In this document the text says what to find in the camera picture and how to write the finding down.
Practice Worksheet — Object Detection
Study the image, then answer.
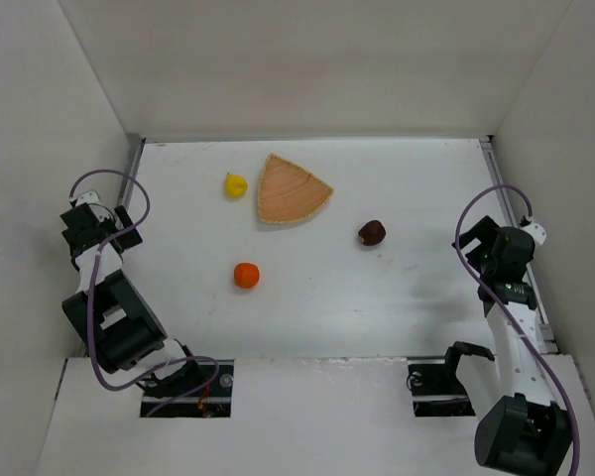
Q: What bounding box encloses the yellow fake fruit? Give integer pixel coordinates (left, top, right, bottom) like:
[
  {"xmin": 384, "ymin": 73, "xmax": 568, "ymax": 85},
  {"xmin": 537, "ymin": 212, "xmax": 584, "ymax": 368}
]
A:
[{"xmin": 225, "ymin": 174, "xmax": 248, "ymax": 199}]

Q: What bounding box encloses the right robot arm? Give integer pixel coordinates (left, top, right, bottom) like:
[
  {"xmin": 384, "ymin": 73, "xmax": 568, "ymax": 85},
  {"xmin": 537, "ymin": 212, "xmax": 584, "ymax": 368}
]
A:
[{"xmin": 445, "ymin": 216, "xmax": 572, "ymax": 475}]

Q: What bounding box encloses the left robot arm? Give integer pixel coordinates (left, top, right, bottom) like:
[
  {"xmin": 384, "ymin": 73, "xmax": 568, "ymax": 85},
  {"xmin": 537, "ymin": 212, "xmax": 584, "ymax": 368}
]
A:
[{"xmin": 60, "ymin": 192, "xmax": 215, "ymax": 399}]

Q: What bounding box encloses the dark red fake apple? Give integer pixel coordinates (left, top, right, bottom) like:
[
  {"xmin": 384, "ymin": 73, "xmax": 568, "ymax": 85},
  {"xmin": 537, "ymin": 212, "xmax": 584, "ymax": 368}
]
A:
[{"xmin": 357, "ymin": 220, "xmax": 387, "ymax": 247}]

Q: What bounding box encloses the orange fake fruit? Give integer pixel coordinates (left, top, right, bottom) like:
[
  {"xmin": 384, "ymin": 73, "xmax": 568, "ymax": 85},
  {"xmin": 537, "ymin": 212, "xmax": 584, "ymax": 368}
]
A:
[{"xmin": 233, "ymin": 263, "xmax": 261, "ymax": 290}]

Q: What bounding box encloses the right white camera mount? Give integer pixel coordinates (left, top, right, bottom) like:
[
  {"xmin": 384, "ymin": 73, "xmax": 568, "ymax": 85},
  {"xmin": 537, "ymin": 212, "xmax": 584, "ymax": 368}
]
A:
[{"xmin": 520, "ymin": 216, "xmax": 547, "ymax": 247}]

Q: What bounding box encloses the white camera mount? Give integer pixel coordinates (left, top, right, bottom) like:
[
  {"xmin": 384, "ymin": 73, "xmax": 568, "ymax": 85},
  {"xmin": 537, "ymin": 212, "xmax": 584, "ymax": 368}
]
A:
[
  {"xmin": 520, "ymin": 216, "xmax": 547, "ymax": 247},
  {"xmin": 69, "ymin": 189, "xmax": 101, "ymax": 207}
]

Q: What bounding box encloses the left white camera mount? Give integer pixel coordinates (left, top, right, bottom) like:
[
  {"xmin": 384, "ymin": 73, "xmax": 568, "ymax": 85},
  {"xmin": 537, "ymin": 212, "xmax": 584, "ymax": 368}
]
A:
[{"xmin": 69, "ymin": 189, "xmax": 101, "ymax": 207}]

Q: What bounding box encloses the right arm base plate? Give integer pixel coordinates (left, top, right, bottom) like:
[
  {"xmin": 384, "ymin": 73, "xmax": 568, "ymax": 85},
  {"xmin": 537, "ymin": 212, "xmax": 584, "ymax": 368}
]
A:
[{"xmin": 406, "ymin": 362, "xmax": 475, "ymax": 417}]

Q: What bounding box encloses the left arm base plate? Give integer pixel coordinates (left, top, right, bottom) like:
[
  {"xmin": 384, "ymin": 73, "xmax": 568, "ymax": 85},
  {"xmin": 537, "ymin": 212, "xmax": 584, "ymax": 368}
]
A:
[{"xmin": 139, "ymin": 360, "xmax": 235, "ymax": 418}]

